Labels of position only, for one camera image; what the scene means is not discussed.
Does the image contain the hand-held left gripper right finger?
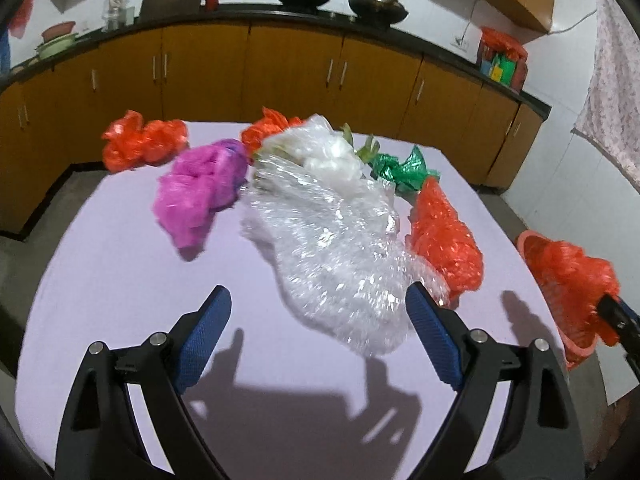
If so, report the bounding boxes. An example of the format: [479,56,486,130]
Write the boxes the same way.
[405,282,586,480]

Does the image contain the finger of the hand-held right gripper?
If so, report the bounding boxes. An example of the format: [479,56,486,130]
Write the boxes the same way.
[595,296,640,376]

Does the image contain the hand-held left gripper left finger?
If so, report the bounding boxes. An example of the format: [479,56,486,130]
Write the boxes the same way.
[54,284,233,480]

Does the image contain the orange plastic bin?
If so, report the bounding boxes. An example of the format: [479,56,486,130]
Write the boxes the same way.
[516,230,601,371]

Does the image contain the orange plastic bag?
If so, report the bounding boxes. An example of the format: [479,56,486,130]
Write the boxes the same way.
[406,176,485,306]
[530,237,621,346]
[241,106,304,153]
[101,110,190,175]

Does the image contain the clear plastic bag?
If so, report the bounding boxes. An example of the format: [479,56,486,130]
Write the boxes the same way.
[240,155,451,358]

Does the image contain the pink plastic bag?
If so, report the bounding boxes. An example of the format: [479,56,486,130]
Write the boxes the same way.
[152,139,249,248]

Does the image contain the green plastic bag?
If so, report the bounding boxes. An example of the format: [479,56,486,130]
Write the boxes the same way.
[370,145,441,196]

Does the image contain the green vegetable leaf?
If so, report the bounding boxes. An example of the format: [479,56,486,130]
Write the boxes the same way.
[341,122,381,161]

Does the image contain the white plastic bag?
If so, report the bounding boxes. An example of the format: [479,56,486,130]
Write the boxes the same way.
[255,114,366,181]

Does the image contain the floral hanging cloth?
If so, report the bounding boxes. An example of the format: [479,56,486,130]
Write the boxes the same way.
[572,0,640,191]

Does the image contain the wooden kitchen base cabinets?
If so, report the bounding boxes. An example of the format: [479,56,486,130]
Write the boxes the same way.
[0,20,546,236]

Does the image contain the orange bag of colourful packets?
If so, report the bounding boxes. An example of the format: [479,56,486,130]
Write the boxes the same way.
[475,26,529,93]

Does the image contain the green plastic bowl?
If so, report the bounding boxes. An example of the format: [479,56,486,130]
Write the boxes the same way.
[35,32,81,59]

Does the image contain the black kitchen countertop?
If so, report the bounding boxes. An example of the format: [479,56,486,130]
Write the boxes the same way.
[0,2,551,113]

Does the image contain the black wok with lid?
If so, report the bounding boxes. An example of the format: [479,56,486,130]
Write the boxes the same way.
[347,0,408,26]

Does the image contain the glass jar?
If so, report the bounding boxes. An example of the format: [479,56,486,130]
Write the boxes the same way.
[102,0,136,31]

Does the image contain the red plastic bowl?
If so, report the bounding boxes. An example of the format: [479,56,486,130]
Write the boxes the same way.
[41,21,77,43]

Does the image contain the red hanging plastic bag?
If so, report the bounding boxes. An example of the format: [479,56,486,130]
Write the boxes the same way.
[10,0,37,38]

